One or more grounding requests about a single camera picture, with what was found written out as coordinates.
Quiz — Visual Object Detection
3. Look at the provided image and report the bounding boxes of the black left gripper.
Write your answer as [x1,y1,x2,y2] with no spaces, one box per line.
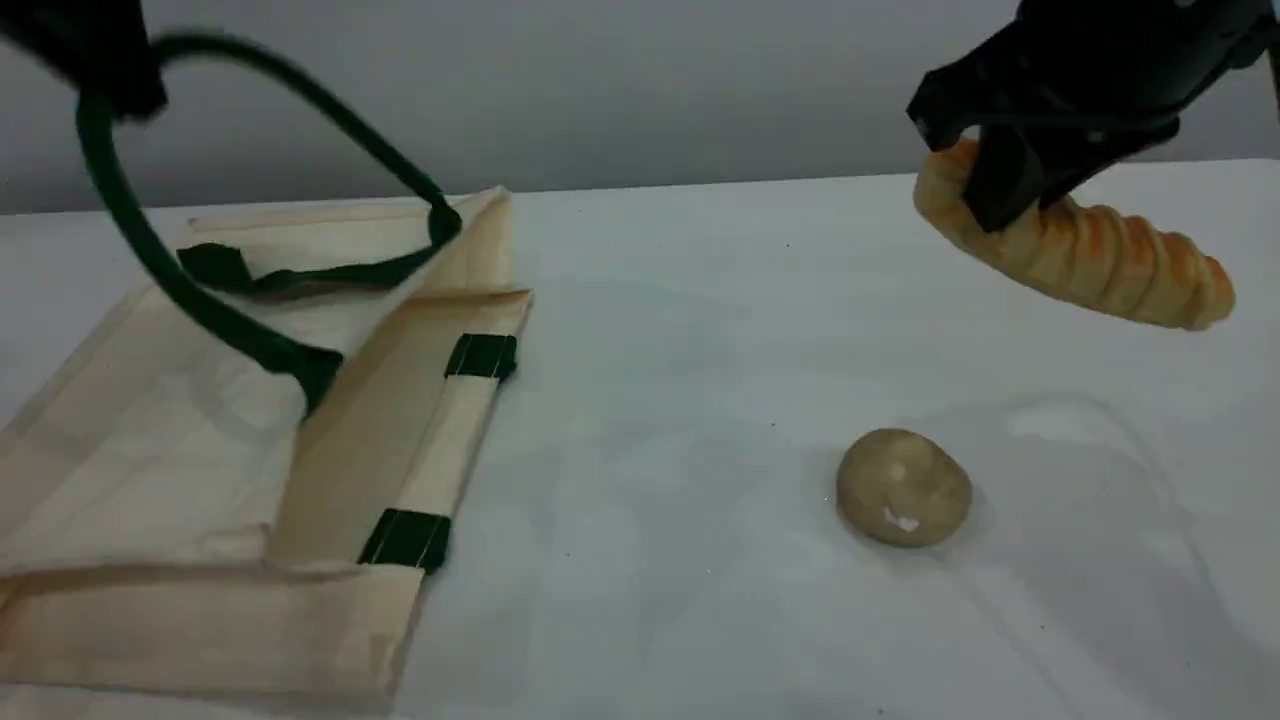
[0,0,169,121]

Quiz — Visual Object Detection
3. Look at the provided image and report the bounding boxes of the long striped orange bread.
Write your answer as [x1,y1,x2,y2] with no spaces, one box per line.
[912,140,1236,331]

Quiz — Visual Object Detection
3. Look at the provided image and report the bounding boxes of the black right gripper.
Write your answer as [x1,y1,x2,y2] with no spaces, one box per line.
[905,0,1280,234]

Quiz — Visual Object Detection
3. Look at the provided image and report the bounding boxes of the white canvas bag green handles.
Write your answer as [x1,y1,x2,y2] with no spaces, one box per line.
[0,35,533,701]

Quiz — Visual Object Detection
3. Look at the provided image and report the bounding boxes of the round beige egg yolk pastry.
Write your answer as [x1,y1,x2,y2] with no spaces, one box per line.
[836,430,975,549]

